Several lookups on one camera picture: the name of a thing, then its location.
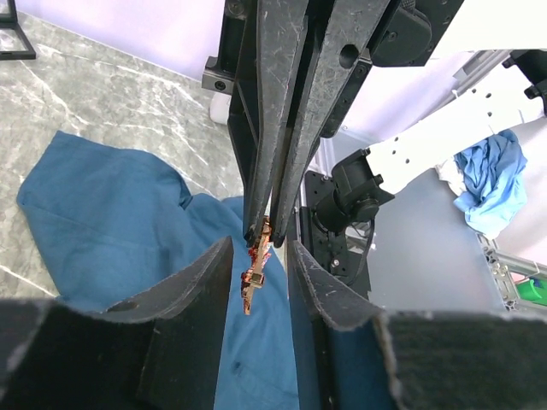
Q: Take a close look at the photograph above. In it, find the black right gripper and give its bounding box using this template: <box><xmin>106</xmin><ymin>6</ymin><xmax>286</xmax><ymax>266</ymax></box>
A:
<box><xmin>202</xmin><ymin>1</ymin><xmax>389</xmax><ymax>247</ymax></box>

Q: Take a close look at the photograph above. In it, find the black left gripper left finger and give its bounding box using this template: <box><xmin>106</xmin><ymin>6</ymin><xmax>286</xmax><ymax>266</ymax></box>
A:
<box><xmin>1</xmin><ymin>237</ymin><xmax>233</xmax><ymax>409</ymax></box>

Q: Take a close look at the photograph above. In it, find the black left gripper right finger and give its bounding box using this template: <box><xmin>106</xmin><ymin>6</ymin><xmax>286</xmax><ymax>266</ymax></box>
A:
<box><xmin>287</xmin><ymin>242</ymin><xmax>546</xmax><ymax>409</ymax></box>

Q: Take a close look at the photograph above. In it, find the orange leaf brooch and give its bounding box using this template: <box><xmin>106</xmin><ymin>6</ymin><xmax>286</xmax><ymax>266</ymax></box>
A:
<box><xmin>240</xmin><ymin>216</ymin><xmax>272</xmax><ymax>315</ymax></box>

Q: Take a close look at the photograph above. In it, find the blue t-shirt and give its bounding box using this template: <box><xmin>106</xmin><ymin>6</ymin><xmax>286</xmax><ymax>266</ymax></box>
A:
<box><xmin>16</xmin><ymin>130</ymin><xmax>334</xmax><ymax>410</ymax></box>

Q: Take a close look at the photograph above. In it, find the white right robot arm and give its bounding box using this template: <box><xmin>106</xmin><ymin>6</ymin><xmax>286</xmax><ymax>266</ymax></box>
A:
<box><xmin>202</xmin><ymin>1</ymin><xmax>546</xmax><ymax>261</ymax></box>

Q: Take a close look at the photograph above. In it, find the white round device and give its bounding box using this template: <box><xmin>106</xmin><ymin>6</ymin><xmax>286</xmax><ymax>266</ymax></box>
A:
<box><xmin>209</xmin><ymin>93</ymin><xmax>231</xmax><ymax>126</ymax></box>

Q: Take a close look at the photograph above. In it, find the blue white cloth pile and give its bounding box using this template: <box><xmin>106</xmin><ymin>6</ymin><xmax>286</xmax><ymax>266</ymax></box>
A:
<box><xmin>435</xmin><ymin>130</ymin><xmax>527</xmax><ymax>239</ymax></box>

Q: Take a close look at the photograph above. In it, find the black right stand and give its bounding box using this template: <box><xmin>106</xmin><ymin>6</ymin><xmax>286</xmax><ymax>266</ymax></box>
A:
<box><xmin>1</xmin><ymin>0</ymin><xmax>37</xmax><ymax>61</ymax></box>

